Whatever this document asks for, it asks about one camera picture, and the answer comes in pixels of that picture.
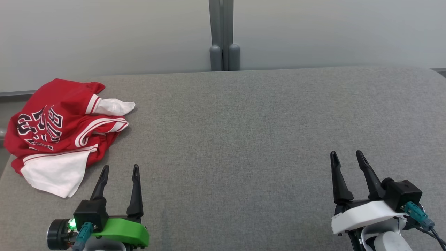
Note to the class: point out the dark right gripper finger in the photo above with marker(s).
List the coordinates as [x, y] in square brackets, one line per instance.
[339, 188]
[373, 186]

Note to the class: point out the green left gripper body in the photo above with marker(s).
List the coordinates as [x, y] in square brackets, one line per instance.
[125, 230]

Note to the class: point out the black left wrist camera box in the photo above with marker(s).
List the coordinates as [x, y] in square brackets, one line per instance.
[90, 212]

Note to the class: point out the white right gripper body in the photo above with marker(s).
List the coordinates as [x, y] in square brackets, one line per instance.
[362, 214]

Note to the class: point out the red white Bulls jersey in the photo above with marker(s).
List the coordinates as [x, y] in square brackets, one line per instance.
[52, 115]

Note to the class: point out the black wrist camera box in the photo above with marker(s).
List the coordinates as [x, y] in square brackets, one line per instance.
[90, 212]
[402, 193]

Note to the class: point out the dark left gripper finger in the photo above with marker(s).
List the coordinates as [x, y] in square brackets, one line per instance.
[101, 186]
[136, 202]

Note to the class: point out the grey round post foot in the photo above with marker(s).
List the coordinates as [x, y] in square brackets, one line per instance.
[215, 59]
[234, 58]

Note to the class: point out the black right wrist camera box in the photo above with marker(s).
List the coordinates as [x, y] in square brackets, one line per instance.
[402, 193]

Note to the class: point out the grey partition post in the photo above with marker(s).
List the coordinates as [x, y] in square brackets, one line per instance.
[224, 21]

